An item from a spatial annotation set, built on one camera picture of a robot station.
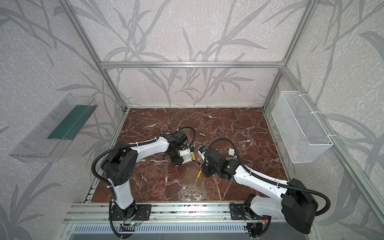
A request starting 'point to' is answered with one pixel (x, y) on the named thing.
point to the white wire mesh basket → (303, 137)
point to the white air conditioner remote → (187, 156)
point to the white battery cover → (231, 152)
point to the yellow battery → (200, 172)
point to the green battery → (202, 134)
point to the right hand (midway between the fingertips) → (203, 160)
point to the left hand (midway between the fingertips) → (181, 155)
